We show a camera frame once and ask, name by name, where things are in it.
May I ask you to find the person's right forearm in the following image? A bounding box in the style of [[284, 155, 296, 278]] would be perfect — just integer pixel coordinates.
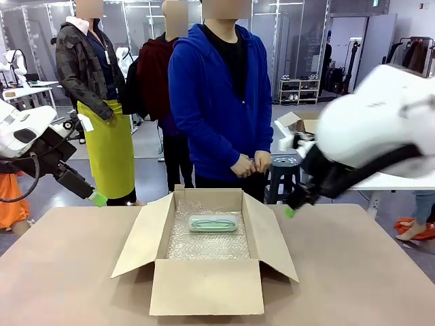
[[169, 111, 244, 170]]

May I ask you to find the white shoe rack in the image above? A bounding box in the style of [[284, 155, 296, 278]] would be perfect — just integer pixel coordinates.
[[279, 78, 321, 105]]

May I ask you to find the grey plastic stool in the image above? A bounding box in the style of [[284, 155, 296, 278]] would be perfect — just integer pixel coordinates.
[[264, 154, 303, 204]]

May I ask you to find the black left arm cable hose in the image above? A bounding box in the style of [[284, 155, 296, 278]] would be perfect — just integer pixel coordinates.
[[0, 151, 41, 204]]

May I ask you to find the white work table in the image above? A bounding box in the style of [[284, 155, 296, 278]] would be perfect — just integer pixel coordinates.
[[273, 118, 435, 220]]

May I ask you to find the yellow mannequin skirt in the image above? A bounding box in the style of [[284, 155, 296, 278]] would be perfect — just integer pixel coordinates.
[[77, 100, 136, 200]]

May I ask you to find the small white box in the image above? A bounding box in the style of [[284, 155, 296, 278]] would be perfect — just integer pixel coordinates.
[[278, 134, 303, 151]]

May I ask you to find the mannequin with yellow apron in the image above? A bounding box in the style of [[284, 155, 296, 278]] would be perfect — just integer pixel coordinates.
[[55, 0, 137, 206]]

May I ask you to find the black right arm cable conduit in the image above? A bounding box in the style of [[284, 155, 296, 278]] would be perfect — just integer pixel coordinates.
[[315, 144, 425, 201]]

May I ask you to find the person in blue hoodie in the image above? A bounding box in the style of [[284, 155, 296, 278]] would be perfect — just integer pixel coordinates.
[[168, 0, 275, 204]]

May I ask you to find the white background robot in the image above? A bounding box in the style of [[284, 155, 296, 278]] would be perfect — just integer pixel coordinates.
[[0, 49, 28, 86], [115, 46, 132, 77]]

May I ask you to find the person's left forearm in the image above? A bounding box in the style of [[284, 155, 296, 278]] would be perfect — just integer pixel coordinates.
[[253, 115, 275, 159]]

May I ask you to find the person's right hand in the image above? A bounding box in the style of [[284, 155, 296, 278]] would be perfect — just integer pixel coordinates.
[[230, 154, 260, 179]]

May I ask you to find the orange skirt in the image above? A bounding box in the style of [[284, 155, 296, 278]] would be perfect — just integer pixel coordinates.
[[0, 173, 31, 229]]

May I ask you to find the black clothes rack with coats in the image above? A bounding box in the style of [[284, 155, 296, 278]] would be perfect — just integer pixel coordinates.
[[385, 36, 435, 77]]

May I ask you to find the small open cardboard box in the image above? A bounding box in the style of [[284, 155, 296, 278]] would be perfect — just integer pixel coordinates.
[[277, 111, 322, 137]]

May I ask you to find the black tripod stand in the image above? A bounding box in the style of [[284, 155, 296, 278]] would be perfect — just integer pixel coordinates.
[[341, 39, 361, 94]]

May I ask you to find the orange cloth on floor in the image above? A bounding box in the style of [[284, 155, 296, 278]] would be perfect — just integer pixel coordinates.
[[394, 218, 435, 240]]

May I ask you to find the person in jeans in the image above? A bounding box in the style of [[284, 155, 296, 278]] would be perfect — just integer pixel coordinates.
[[396, 189, 435, 242]]

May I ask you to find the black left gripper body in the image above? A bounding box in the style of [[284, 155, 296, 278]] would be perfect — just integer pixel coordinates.
[[50, 161, 95, 201]]

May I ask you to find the mint green glasses case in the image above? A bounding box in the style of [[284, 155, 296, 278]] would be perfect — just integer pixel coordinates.
[[188, 215, 238, 234]]

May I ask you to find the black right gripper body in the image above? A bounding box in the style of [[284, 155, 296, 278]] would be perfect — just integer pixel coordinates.
[[288, 183, 322, 209]]

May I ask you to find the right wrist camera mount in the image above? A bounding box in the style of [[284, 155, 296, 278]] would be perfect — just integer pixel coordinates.
[[298, 144, 341, 200]]

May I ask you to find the person's left hand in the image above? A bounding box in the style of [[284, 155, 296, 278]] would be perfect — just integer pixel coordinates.
[[253, 151, 272, 175]]

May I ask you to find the mannequin with dark red jacket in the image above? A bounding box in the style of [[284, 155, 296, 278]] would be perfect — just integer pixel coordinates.
[[120, 0, 196, 193]]

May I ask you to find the cardboard shipping box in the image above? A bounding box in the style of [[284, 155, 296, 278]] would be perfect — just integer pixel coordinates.
[[110, 184, 300, 317]]

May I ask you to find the white background table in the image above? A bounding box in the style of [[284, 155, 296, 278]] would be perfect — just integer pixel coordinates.
[[2, 80, 60, 113]]

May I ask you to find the clear bubble wrap sheet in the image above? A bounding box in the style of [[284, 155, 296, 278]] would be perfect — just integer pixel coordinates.
[[165, 200, 251, 261]]

